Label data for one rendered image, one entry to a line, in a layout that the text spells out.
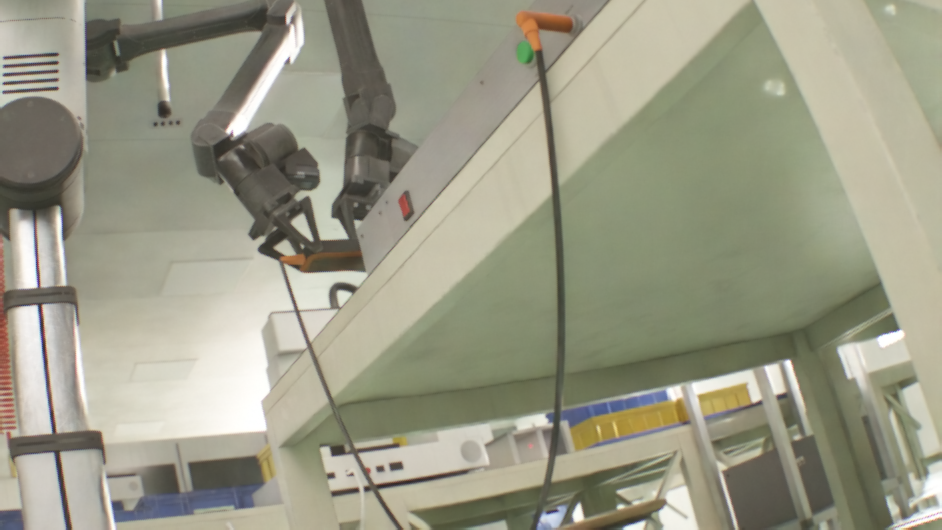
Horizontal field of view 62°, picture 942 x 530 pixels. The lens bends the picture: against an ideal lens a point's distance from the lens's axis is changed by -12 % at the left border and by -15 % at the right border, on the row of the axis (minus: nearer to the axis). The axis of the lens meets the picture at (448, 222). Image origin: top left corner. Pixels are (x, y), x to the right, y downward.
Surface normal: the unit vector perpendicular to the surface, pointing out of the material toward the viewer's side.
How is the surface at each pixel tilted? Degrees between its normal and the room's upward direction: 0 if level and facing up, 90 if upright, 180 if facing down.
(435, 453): 90
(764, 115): 180
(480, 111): 90
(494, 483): 90
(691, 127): 180
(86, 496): 90
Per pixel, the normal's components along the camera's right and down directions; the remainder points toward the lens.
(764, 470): -0.87, 0.03
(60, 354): 0.34, -0.45
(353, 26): 0.54, -0.11
